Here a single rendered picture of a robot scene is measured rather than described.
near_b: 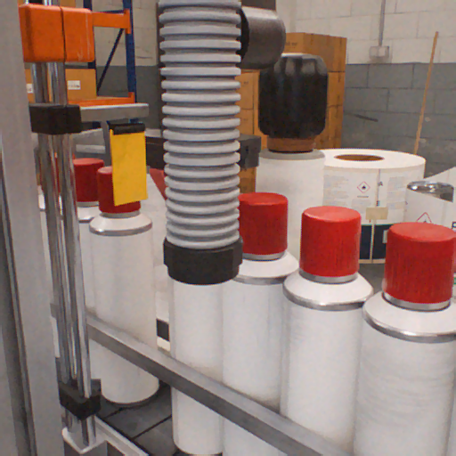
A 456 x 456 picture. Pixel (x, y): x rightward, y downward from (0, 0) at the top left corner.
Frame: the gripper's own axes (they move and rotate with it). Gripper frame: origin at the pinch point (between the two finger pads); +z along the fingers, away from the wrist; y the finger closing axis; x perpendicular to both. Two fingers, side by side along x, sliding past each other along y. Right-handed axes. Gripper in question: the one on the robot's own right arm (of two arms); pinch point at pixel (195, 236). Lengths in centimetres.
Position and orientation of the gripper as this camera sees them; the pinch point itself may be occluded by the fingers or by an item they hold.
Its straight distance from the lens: 49.0
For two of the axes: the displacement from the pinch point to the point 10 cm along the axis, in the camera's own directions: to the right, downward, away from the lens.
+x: -6.8, 2.2, -7.0
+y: -7.3, -2.0, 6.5
